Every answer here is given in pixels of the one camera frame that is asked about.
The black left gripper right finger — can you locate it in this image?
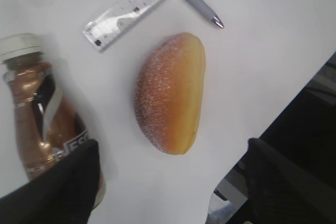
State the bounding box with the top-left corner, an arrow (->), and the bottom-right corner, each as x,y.
247,138 -> 335,223

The sugared bread roll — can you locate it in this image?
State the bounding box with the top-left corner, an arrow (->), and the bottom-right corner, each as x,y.
134,33 -> 206,155

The clear plastic ruler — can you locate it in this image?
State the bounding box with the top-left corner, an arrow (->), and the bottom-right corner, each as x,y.
82,0 -> 164,52

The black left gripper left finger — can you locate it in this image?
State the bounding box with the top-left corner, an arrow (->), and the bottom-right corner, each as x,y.
1,140 -> 100,223

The brown Nescafe coffee bottle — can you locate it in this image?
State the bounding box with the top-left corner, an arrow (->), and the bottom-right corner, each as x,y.
1,33 -> 106,209

